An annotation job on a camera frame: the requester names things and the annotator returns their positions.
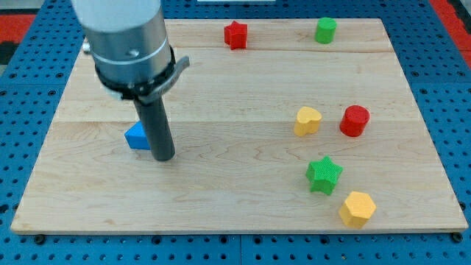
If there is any wooden board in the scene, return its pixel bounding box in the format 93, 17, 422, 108
11, 18, 468, 235

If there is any yellow heart block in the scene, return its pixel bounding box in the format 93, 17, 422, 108
294, 106, 322, 137

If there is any red cylinder block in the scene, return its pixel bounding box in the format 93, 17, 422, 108
339, 105, 370, 137

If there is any yellow hexagon block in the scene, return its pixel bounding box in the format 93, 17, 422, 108
339, 191, 377, 229

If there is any green cylinder block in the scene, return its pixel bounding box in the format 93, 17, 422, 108
314, 17, 337, 44

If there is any green star block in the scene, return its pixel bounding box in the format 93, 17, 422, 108
305, 156, 343, 196

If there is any red star block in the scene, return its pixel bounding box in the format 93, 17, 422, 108
224, 21, 248, 50

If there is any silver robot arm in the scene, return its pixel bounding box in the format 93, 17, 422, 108
72, 0, 190, 161

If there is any blue triangle block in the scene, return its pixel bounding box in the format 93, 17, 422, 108
124, 121, 150, 150

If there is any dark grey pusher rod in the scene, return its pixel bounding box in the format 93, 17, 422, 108
134, 98, 175, 161

